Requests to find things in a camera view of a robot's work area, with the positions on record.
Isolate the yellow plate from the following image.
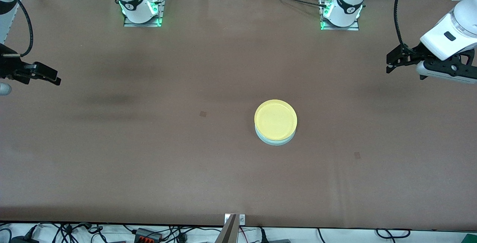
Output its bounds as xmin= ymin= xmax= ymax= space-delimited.
xmin=254 ymin=100 xmax=298 ymax=141

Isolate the pale green plate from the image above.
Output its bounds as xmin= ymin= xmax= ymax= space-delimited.
xmin=255 ymin=127 xmax=297 ymax=146

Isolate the brown table cover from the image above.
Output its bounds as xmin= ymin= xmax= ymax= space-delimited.
xmin=0 ymin=0 xmax=477 ymax=232

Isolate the black and red power strip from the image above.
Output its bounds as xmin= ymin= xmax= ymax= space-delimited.
xmin=134 ymin=228 xmax=163 ymax=242

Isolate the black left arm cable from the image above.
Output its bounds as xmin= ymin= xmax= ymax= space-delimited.
xmin=394 ymin=0 xmax=415 ymax=52

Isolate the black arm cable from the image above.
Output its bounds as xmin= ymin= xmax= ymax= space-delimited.
xmin=0 ymin=0 xmax=34 ymax=58
xmin=394 ymin=0 xmax=415 ymax=52

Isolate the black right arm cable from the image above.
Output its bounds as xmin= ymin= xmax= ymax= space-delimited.
xmin=0 ymin=0 xmax=34 ymax=58

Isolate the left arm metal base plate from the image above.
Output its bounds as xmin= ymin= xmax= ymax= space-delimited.
xmin=319 ymin=0 xmax=360 ymax=31

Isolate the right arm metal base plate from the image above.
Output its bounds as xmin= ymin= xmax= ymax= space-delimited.
xmin=123 ymin=0 xmax=167 ymax=28

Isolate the tangled black cable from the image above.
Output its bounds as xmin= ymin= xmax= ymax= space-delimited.
xmin=37 ymin=222 xmax=110 ymax=243

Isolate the looped black cable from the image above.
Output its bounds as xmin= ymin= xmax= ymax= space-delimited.
xmin=375 ymin=228 xmax=412 ymax=240

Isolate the aluminium camera mount bar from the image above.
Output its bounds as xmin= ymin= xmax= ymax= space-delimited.
xmin=215 ymin=215 xmax=239 ymax=243

